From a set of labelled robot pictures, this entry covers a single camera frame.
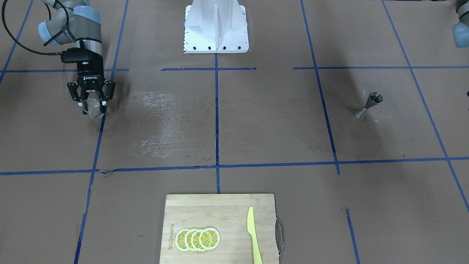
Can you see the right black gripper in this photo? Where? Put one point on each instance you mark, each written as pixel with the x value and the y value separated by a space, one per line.
pixel 90 76

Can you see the clear glass cup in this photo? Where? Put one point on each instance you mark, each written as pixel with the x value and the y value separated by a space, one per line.
pixel 92 108

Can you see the steel jigger measuring cup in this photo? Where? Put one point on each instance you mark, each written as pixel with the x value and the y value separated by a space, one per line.
pixel 374 98

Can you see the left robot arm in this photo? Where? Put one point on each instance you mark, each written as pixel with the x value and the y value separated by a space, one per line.
pixel 461 29

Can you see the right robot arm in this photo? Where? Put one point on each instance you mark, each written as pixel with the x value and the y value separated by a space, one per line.
pixel 76 22

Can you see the wooden cutting board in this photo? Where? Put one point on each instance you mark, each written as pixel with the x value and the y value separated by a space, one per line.
pixel 219 229

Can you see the yellow plastic knife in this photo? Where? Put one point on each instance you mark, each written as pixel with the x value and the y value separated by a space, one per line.
pixel 251 229

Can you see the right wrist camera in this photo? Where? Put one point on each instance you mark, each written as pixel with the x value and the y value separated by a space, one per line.
pixel 76 54

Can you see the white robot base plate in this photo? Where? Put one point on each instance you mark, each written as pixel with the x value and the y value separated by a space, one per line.
pixel 215 26

